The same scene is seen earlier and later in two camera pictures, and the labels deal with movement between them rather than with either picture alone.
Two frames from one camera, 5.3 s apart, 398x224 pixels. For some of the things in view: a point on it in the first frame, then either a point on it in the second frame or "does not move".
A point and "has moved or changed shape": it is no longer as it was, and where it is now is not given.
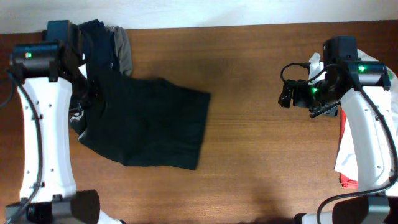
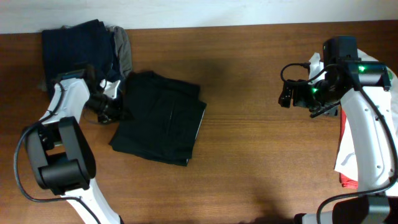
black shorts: (145, 122) has moved or changed shape
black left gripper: (80, 100) -> (104, 106)
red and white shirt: (346, 163) does not move
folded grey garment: (123, 50) does not move
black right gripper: (300, 98) does not move
